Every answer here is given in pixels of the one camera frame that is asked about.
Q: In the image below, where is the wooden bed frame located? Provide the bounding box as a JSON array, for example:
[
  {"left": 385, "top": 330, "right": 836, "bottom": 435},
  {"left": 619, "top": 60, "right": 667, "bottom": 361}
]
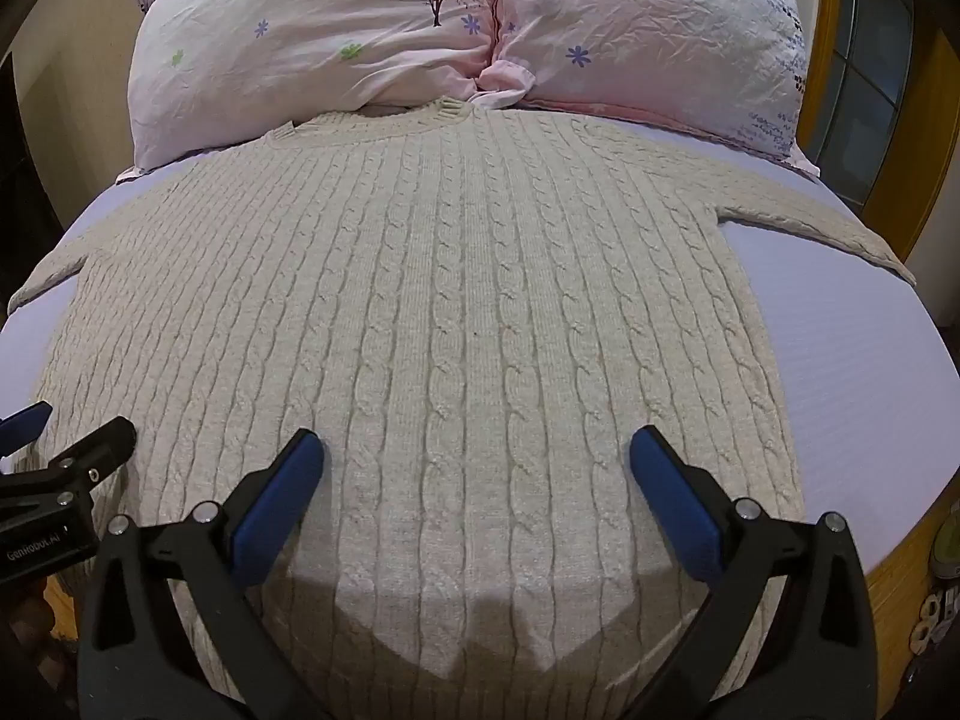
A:
[{"left": 864, "top": 480, "right": 960, "bottom": 720}]

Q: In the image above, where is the wooden framed glass door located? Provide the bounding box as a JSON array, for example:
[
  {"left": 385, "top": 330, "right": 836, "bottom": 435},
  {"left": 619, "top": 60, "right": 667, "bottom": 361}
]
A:
[{"left": 796, "top": 0, "right": 960, "bottom": 263}]

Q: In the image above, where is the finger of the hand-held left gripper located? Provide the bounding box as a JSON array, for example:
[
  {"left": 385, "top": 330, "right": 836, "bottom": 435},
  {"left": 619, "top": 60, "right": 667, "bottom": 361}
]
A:
[
  {"left": 0, "top": 418, "right": 137, "bottom": 515},
  {"left": 0, "top": 402, "right": 54, "bottom": 458}
]

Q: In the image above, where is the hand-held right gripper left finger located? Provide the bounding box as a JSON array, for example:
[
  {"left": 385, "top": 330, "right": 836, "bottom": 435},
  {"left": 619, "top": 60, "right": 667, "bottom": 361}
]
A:
[{"left": 77, "top": 427, "right": 326, "bottom": 720}]

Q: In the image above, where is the cream cable-knit sweater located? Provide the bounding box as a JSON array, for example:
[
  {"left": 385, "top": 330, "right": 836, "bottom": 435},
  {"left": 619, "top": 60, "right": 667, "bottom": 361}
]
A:
[{"left": 7, "top": 95, "right": 918, "bottom": 720}]

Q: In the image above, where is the pink pillow with leaf print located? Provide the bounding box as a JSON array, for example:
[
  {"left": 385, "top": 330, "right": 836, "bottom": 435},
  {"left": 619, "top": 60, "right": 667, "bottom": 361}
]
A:
[{"left": 472, "top": 0, "right": 820, "bottom": 181}]

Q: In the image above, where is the pink pillow with tree print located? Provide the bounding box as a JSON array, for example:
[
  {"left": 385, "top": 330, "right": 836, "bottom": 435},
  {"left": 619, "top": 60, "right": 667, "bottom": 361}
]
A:
[{"left": 127, "top": 0, "right": 505, "bottom": 170}]

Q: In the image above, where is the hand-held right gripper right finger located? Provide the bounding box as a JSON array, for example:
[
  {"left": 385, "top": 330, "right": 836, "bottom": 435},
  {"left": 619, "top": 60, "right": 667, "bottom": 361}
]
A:
[{"left": 628, "top": 425, "right": 880, "bottom": 720}]

